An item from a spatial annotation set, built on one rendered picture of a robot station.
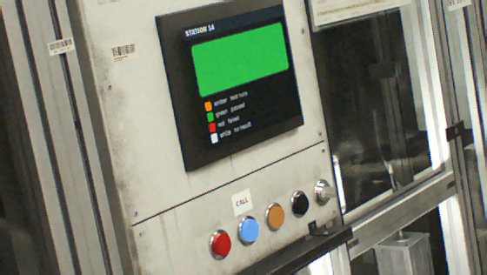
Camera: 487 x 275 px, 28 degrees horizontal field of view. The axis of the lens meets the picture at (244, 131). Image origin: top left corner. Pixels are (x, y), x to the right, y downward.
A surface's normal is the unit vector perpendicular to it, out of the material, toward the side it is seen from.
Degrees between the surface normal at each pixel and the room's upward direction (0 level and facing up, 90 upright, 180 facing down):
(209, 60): 90
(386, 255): 90
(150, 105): 90
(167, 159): 90
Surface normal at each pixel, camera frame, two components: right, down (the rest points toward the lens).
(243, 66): 0.76, -0.03
